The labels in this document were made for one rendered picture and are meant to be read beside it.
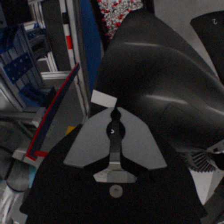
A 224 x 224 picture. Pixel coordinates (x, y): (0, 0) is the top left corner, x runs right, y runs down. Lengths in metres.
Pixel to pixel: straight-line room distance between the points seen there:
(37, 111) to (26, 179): 0.33
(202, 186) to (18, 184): 0.86
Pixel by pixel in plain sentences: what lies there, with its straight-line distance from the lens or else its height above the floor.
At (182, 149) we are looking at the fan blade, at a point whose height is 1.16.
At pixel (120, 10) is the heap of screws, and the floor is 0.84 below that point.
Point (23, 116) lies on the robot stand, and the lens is 0.60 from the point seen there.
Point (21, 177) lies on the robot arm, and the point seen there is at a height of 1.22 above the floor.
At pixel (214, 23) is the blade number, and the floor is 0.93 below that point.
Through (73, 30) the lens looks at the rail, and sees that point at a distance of 0.39.
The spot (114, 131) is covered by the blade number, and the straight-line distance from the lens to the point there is 0.16.
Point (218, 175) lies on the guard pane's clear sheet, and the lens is 1.33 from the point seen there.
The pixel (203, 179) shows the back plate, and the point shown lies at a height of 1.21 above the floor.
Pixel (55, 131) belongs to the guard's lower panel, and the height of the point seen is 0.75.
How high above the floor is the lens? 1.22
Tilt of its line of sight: 42 degrees down
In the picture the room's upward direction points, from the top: 178 degrees counter-clockwise
